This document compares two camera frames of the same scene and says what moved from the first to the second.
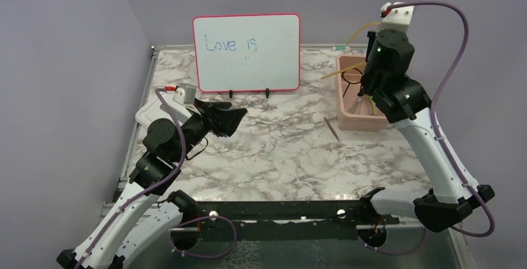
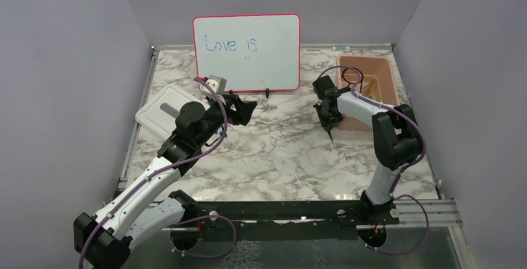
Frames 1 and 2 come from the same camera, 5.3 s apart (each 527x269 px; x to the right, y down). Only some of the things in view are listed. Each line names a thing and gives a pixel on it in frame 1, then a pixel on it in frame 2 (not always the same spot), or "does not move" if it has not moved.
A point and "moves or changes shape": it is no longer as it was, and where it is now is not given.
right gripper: (372, 34) -> (333, 123)
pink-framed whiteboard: (246, 53) does not move
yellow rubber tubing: (349, 68) moves or changes shape
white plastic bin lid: (155, 109) does not move
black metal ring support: (351, 83) does not move
